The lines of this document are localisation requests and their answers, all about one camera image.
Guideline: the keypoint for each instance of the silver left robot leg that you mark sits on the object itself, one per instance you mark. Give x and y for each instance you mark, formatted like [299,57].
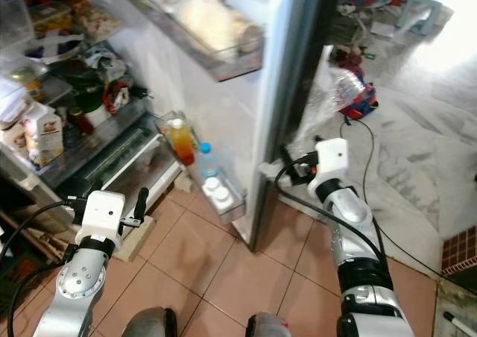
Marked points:
[150,324]

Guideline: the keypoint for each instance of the bag of white food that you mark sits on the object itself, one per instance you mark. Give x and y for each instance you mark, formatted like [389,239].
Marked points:
[216,24]

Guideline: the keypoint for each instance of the clear crumpled plastic bag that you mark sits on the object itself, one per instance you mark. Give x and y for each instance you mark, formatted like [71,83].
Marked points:
[339,95]

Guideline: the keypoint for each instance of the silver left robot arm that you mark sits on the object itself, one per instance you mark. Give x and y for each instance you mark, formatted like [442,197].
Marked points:
[82,281]

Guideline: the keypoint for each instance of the fridge crisper drawer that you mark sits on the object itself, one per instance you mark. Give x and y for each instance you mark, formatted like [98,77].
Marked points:
[127,165]

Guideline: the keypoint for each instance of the dark jar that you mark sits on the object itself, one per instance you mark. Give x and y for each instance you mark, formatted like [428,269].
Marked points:
[76,119]

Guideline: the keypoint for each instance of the small white bottle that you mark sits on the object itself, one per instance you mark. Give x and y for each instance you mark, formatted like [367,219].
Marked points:
[223,195]
[212,185]

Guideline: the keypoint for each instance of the white fridge door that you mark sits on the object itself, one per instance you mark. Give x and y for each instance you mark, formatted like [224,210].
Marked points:
[238,128]

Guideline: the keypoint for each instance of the black pot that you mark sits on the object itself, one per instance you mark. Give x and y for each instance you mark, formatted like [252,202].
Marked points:
[89,91]

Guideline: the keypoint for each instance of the yellow food box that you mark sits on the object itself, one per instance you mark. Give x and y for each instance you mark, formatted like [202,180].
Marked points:
[52,20]

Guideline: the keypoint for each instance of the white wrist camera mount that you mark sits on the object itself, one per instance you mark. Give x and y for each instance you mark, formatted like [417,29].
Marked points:
[102,214]
[334,162]

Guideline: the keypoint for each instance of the orange juice bottle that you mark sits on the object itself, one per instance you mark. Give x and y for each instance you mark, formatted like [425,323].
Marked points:
[182,145]

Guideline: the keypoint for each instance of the grey crumpled plastic bag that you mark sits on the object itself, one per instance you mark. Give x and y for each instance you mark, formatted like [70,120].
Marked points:
[108,63]

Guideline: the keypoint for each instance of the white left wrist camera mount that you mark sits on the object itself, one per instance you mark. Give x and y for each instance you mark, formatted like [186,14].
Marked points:
[102,214]

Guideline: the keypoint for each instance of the white milk carton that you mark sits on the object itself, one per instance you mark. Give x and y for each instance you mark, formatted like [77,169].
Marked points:
[45,136]

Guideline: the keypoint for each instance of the red packet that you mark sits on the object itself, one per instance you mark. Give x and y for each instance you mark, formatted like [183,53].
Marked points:
[119,98]

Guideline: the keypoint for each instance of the silver right robot leg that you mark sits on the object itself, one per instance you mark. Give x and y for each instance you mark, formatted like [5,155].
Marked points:
[268,327]

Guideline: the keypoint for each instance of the wooden block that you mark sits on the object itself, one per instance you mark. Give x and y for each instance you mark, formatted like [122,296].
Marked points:
[140,240]

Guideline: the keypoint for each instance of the bag of nuts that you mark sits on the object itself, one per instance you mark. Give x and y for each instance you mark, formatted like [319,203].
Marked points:
[100,24]

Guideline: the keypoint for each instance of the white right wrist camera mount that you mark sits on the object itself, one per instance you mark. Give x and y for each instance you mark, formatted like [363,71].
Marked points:
[334,162]

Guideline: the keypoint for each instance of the silver robot leg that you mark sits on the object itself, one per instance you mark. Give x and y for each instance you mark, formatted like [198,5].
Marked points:
[150,324]
[268,327]

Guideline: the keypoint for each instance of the fridge body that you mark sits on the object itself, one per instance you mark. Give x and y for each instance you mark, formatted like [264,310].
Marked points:
[30,184]

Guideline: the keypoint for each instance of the black crate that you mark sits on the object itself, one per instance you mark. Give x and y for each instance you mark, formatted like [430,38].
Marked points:
[15,277]

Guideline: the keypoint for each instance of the colourful baby bouncer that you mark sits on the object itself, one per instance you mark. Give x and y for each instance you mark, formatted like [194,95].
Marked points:
[373,1]

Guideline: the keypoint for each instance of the light blue plastic chair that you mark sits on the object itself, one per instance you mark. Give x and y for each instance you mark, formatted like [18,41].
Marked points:
[428,5]

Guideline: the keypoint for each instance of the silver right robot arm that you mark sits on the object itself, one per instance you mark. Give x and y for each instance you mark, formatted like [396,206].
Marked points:
[350,214]

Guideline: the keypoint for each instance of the clear plastic container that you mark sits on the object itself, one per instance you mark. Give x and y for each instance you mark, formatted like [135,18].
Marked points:
[15,24]

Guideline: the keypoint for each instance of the white plastic bag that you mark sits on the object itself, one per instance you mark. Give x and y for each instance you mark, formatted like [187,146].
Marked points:
[11,102]

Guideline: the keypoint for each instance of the yellow lidded jar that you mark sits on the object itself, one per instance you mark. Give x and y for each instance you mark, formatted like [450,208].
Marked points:
[26,80]

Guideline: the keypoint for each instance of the red tiled counter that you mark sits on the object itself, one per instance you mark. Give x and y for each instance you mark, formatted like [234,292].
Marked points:
[460,251]

